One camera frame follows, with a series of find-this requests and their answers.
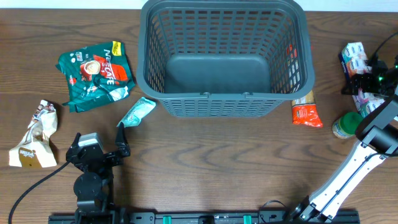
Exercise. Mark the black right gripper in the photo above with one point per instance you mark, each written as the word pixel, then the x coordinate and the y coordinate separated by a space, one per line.
pixel 357 84

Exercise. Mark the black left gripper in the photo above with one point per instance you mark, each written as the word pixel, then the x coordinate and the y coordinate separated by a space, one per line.
pixel 123 147

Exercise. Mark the Kleenex tissue multipack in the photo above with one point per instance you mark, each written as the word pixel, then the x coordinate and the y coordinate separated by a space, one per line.
pixel 354 61

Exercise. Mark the green lid jar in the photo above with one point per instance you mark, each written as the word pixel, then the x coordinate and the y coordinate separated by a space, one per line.
pixel 345 126

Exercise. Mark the orange pasta packet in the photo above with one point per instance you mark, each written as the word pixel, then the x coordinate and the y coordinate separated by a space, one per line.
pixel 304 111

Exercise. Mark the green Nescafe coffee bag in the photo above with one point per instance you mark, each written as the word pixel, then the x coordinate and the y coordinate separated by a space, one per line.
pixel 96 75

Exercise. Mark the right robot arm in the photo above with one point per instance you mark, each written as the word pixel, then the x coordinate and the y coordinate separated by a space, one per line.
pixel 376 142

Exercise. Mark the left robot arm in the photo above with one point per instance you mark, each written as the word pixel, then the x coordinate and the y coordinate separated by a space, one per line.
pixel 94 188

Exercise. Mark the mint green wipes packet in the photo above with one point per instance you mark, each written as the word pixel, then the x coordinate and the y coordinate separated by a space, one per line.
pixel 140 109

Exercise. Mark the beige crumpled snack bag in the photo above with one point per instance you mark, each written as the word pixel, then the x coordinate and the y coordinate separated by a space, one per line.
pixel 34 149

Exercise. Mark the grey plastic basket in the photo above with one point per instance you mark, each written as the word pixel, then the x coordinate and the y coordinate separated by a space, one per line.
pixel 223 58

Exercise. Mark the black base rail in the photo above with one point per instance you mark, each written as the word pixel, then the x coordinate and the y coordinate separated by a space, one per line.
pixel 264 216

